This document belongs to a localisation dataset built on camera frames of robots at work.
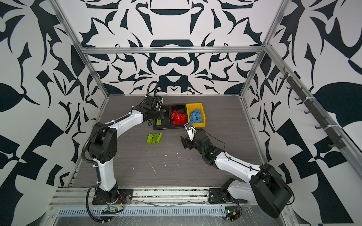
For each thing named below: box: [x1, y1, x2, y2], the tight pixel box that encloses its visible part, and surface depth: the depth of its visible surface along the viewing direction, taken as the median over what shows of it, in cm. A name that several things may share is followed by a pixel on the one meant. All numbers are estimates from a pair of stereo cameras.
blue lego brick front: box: [189, 108, 203, 124], surface depth 102 cm
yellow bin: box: [186, 102, 206, 128], surface depth 104 cm
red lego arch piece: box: [172, 109, 187, 125], surface depth 101 cm
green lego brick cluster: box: [147, 132, 164, 145], surface depth 95 cm
